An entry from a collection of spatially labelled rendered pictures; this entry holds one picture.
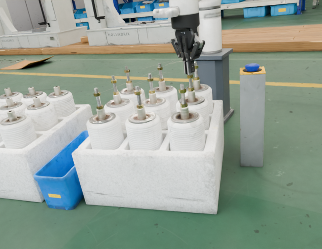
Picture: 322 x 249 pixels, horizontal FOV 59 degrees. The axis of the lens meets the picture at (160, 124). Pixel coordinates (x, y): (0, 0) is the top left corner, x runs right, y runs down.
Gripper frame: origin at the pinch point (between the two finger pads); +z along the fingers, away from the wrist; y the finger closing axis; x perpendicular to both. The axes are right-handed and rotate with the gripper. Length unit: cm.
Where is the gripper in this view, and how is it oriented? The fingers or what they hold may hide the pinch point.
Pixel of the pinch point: (189, 67)
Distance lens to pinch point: 82.6
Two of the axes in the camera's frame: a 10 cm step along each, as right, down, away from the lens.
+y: -5.3, -3.0, 8.0
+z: 1.2, 9.0, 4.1
